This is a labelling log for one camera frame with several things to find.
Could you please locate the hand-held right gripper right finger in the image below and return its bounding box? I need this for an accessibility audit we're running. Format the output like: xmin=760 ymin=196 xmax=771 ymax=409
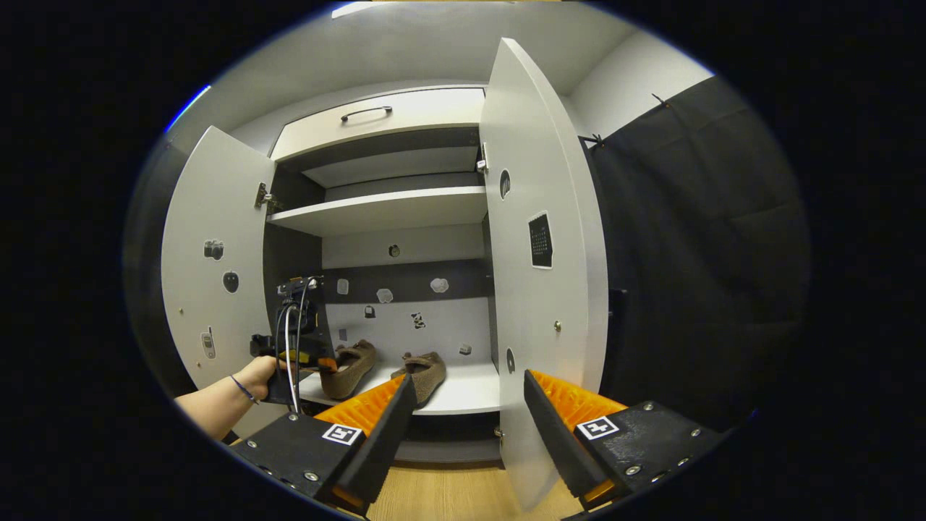
xmin=522 ymin=369 xmax=724 ymax=511

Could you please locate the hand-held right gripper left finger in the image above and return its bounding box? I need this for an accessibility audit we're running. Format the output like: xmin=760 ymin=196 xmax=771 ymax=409
xmin=230 ymin=373 xmax=419 ymax=516

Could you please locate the brown fuzzy shoe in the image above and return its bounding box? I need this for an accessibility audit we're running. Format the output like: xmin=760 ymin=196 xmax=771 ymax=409
xmin=391 ymin=351 xmax=448 ymax=406
xmin=318 ymin=339 xmax=377 ymax=401

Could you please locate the white shoe cabinet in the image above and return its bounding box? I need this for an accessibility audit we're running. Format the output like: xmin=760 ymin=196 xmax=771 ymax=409
xmin=262 ymin=85 xmax=504 ymax=464

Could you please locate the white shoe cabinet door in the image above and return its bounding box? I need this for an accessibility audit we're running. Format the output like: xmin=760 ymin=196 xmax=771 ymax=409
xmin=161 ymin=125 xmax=277 ymax=439
xmin=479 ymin=38 xmax=610 ymax=513

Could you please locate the white cabinet drawer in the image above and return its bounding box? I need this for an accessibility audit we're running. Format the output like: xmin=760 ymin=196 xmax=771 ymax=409
xmin=269 ymin=87 xmax=485 ymax=163

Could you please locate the black backdrop cloth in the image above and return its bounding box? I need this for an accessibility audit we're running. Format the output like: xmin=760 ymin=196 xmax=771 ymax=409
xmin=579 ymin=76 xmax=811 ymax=435

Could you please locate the white cable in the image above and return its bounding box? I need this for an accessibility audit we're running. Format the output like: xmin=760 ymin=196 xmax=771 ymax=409
xmin=284 ymin=286 xmax=313 ymax=417

